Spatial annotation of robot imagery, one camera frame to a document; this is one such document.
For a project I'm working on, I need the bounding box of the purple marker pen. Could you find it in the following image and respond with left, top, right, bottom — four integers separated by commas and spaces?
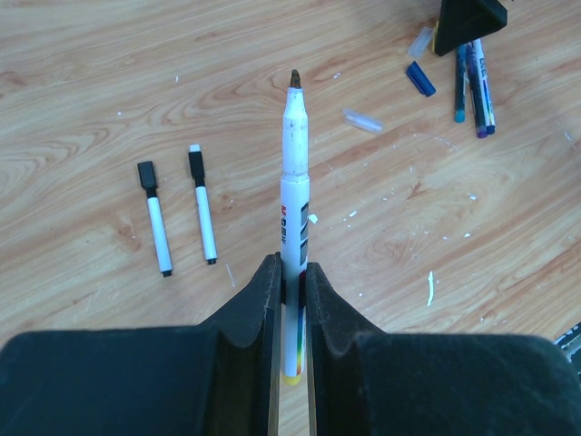
466, 43, 487, 139

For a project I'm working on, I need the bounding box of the white marker yellow end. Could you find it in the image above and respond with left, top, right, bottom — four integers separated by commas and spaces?
281, 70, 310, 386

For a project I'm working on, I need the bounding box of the white marker black cap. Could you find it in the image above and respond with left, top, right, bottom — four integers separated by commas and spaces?
137, 161, 173, 277

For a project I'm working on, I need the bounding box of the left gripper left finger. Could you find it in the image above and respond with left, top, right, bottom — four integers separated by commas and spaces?
1, 254, 281, 435

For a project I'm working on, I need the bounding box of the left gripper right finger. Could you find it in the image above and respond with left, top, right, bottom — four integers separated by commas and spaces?
306, 263, 575, 435

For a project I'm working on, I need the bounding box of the white blue marker pen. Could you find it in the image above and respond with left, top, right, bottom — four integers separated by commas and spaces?
472, 38, 496, 135

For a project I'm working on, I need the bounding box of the clear plastic pen cap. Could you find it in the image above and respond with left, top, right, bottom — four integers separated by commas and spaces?
342, 109, 383, 134

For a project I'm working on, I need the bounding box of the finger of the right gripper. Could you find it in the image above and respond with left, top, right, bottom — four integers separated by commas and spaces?
433, 0, 507, 56

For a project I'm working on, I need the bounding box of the white whiteboard marker pen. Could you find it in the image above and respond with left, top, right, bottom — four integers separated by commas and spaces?
188, 144, 218, 265

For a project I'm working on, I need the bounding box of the clear cap near pens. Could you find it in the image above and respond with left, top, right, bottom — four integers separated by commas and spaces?
408, 26, 434, 59

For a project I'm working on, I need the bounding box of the dark blue pen cap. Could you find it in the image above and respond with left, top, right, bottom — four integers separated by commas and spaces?
406, 62, 436, 97

